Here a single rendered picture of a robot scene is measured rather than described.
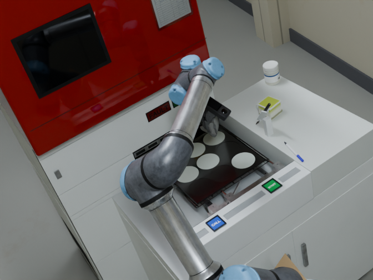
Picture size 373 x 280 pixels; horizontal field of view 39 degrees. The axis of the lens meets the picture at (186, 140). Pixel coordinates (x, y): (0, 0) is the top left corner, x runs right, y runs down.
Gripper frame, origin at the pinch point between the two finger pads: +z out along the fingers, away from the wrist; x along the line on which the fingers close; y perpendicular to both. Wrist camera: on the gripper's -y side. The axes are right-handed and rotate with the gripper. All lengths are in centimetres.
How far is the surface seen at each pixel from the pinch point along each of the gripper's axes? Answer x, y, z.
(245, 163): -5.1, -6.5, 18.3
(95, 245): 45, 49, 44
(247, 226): 24.2, -25.4, 17.0
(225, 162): -2.4, 1.7, 18.1
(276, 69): -53, 3, 5
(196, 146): -6.5, 19.6, 18.1
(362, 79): -183, 19, 106
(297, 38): -225, 93, 106
